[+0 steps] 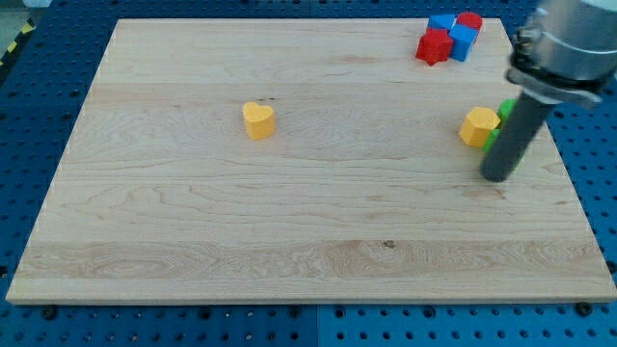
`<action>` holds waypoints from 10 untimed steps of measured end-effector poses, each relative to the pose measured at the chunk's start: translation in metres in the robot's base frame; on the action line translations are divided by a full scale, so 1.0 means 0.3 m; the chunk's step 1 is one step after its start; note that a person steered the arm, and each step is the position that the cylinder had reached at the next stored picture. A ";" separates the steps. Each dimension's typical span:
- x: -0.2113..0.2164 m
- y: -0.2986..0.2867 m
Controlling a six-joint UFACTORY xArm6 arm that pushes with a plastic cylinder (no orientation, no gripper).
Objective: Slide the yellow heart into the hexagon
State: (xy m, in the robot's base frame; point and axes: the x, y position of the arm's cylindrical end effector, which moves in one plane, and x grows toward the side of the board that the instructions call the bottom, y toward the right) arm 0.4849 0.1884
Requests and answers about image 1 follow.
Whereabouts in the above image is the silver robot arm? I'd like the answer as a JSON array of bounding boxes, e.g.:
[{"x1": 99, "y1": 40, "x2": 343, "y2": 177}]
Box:
[{"x1": 506, "y1": 0, "x2": 616, "y2": 109}]

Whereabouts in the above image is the yellow heart block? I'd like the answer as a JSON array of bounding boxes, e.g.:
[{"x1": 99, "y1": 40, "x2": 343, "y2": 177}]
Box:
[{"x1": 242, "y1": 102, "x2": 276, "y2": 141}]

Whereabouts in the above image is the yellow hexagon block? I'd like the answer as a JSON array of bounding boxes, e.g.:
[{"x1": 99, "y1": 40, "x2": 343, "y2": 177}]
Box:
[{"x1": 459, "y1": 107, "x2": 501, "y2": 147}]

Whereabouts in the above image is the light wooden board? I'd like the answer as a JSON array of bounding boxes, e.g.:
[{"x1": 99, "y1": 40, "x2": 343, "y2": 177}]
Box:
[{"x1": 7, "y1": 18, "x2": 616, "y2": 306}]

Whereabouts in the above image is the red star block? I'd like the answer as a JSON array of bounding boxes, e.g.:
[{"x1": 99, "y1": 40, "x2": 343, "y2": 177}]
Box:
[{"x1": 416, "y1": 27, "x2": 454, "y2": 66}]

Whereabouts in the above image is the blue flat block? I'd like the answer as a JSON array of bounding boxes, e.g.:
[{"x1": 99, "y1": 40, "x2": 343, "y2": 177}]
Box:
[{"x1": 427, "y1": 13, "x2": 457, "y2": 31}]

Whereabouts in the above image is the blue cube block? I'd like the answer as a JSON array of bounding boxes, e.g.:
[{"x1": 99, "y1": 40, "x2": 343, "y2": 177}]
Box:
[{"x1": 449, "y1": 24, "x2": 478, "y2": 62}]

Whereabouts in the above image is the green round block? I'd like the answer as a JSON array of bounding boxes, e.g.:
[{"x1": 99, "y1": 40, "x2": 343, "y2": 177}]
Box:
[{"x1": 497, "y1": 98, "x2": 517, "y2": 127}]

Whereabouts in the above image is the red round block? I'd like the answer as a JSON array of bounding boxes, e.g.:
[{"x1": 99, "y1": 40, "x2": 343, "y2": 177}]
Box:
[{"x1": 456, "y1": 12, "x2": 483, "y2": 31}]

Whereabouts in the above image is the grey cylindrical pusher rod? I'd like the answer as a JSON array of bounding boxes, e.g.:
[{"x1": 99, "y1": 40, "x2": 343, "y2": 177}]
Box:
[{"x1": 480, "y1": 93, "x2": 553, "y2": 182}]

